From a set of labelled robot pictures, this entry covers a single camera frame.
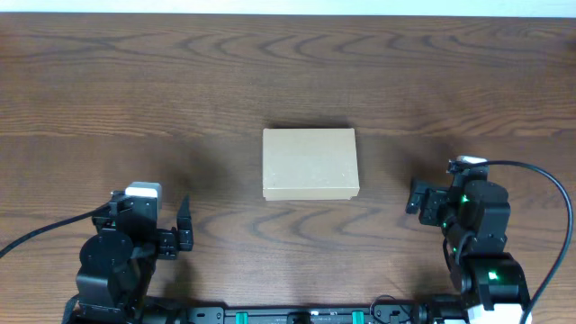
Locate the cardboard box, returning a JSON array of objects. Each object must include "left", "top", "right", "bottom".
[{"left": 262, "top": 128, "right": 360, "bottom": 201}]

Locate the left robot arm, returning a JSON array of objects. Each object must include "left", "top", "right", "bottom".
[{"left": 62, "top": 191, "right": 194, "bottom": 324}]

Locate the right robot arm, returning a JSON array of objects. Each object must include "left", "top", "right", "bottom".
[{"left": 406, "top": 179, "right": 530, "bottom": 323}]

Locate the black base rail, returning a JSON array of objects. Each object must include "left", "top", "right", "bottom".
[{"left": 148, "top": 301, "right": 469, "bottom": 324}]

